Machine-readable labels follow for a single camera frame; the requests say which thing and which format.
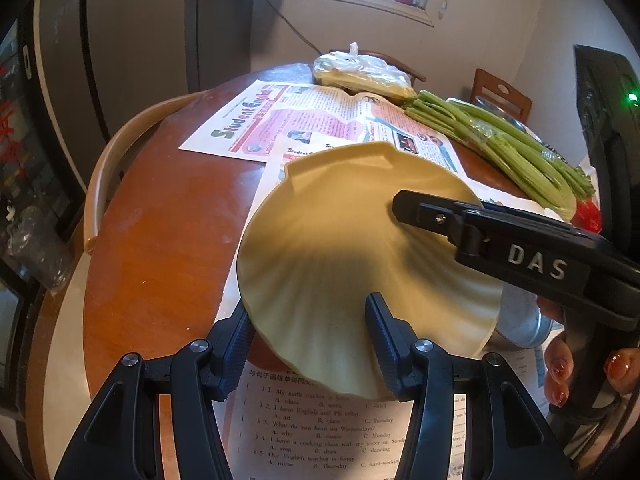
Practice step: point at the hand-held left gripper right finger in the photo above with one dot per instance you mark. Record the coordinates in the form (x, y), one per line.
(387, 355)

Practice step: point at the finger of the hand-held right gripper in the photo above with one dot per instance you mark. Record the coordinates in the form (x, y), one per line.
(425, 212)

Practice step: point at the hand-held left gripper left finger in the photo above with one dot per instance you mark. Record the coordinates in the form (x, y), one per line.
(236, 356)

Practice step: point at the stainless steel bowl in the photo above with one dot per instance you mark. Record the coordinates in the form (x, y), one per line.
(525, 325)

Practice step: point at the yellow shell-shaped plate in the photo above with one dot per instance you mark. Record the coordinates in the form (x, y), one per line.
(320, 260)

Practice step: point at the person's right hand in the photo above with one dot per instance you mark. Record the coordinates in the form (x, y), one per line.
(555, 365)

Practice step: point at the red tissue box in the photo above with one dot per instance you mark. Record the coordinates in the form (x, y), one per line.
(590, 215)

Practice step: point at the bunch of green celery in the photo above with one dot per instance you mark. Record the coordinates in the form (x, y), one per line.
(500, 150)

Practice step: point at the black and white printed worksheet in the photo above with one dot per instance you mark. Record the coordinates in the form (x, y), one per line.
(310, 425)

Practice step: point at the brown wooden chair with slot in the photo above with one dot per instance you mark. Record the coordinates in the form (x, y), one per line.
(500, 92)

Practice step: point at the clear plastic bag of vegetables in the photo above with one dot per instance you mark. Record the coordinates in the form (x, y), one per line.
(360, 72)

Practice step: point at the crumpled clear plastic bag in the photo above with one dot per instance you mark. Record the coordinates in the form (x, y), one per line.
(35, 245)

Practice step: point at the light wooden curved chair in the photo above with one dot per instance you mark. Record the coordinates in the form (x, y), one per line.
(107, 160)

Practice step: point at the grey refrigerator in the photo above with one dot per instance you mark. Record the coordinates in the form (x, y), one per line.
(60, 60)

